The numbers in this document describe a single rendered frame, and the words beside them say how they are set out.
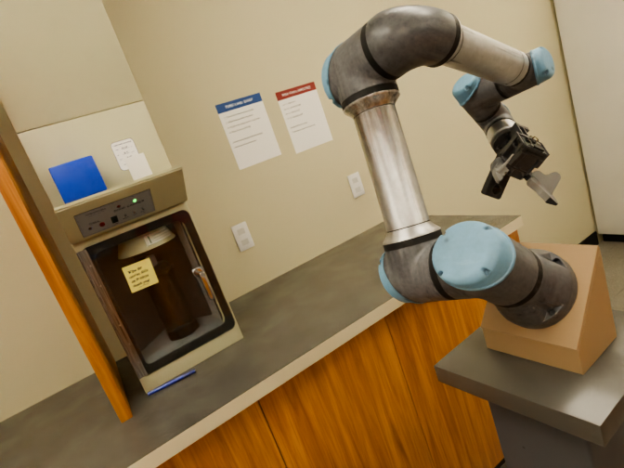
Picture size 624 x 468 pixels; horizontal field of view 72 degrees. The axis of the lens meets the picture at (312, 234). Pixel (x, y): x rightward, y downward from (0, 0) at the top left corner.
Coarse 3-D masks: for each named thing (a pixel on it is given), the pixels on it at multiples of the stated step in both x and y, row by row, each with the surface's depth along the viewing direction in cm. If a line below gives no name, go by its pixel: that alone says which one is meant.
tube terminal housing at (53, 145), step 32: (64, 128) 110; (96, 128) 114; (128, 128) 118; (32, 160) 107; (64, 160) 111; (96, 160) 114; (160, 160) 122; (128, 224) 119; (192, 352) 129; (160, 384) 125
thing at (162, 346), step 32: (160, 224) 122; (192, 224) 126; (96, 256) 114; (128, 256) 118; (160, 256) 122; (192, 256) 127; (128, 288) 118; (160, 288) 122; (192, 288) 127; (128, 320) 119; (160, 320) 123; (192, 320) 127; (224, 320) 132; (160, 352) 123
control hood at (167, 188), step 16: (160, 176) 112; (176, 176) 115; (112, 192) 106; (128, 192) 109; (160, 192) 116; (176, 192) 119; (64, 208) 101; (80, 208) 104; (160, 208) 120; (64, 224) 104; (80, 240) 111
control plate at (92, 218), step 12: (144, 192) 112; (108, 204) 108; (120, 204) 110; (132, 204) 113; (144, 204) 115; (84, 216) 106; (96, 216) 108; (108, 216) 110; (120, 216) 113; (132, 216) 115; (84, 228) 109; (96, 228) 111
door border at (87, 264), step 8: (88, 256) 113; (88, 264) 113; (96, 272) 114; (96, 280) 114; (104, 288) 115; (104, 296) 115; (104, 304) 115; (112, 304) 116; (112, 312) 117; (112, 320) 117; (120, 320) 118; (120, 328) 118; (120, 336) 117; (128, 336) 119; (128, 344) 119; (128, 352) 119; (136, 360) 120; (136, 368) 120; (144, 368) 121
